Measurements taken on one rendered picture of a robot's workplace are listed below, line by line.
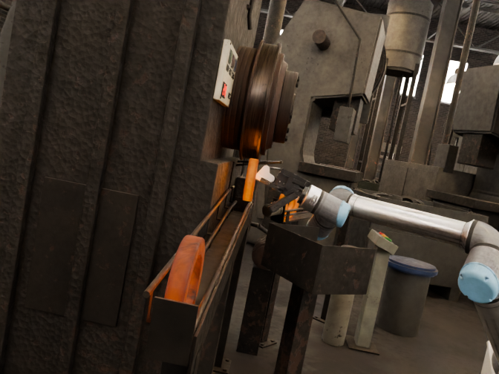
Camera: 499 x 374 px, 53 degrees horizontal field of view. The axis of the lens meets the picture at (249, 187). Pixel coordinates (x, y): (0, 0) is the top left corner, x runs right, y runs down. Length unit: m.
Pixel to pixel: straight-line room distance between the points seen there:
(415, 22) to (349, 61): 6.37
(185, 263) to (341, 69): 3.93
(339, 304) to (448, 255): 1.86
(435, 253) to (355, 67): 1.70
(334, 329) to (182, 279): 1.94
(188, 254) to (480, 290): 1.05
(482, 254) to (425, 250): 2.57
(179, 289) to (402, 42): 10.16
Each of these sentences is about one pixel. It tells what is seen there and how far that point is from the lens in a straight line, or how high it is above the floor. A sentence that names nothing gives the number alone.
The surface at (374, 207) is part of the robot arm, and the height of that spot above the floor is 0.81.
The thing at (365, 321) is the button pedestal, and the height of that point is 0.15.
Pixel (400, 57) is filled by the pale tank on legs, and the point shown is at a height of 3.24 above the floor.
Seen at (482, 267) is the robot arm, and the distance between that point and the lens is 1.66.
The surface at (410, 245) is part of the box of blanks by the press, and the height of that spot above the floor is 0.41.
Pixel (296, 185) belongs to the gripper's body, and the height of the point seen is 0.83.
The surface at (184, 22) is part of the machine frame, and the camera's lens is 1.53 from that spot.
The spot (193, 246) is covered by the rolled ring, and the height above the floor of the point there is 0.75.
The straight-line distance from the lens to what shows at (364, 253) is 1.46.
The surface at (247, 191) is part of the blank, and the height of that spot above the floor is 0.79.
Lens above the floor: 0.95
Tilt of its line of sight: 5 degrees down
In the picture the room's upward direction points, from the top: 11 degrees clockwise
